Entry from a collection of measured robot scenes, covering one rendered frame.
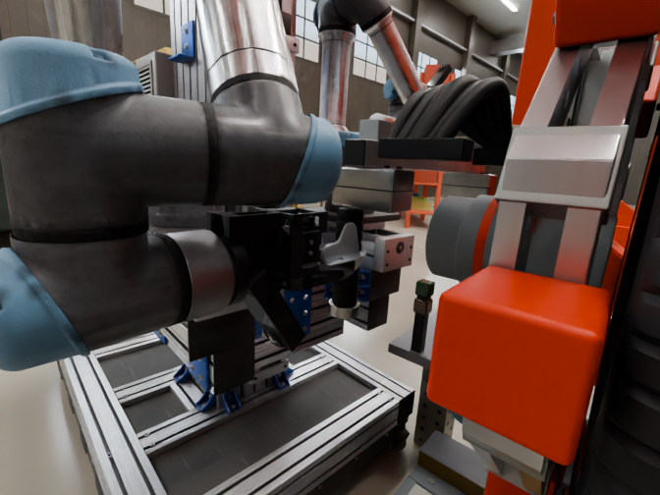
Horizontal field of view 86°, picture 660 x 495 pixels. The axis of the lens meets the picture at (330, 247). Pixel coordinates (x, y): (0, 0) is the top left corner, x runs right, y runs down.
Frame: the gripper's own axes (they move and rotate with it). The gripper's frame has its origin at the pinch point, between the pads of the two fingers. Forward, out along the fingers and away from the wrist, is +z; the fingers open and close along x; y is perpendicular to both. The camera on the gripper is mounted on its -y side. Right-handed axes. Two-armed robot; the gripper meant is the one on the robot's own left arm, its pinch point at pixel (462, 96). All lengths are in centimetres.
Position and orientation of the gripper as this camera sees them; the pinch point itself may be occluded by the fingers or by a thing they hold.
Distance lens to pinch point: 156.1
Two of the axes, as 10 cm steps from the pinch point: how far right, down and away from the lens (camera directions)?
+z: 8.7, -0.6, 4.8
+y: -1.2, 9.3, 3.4
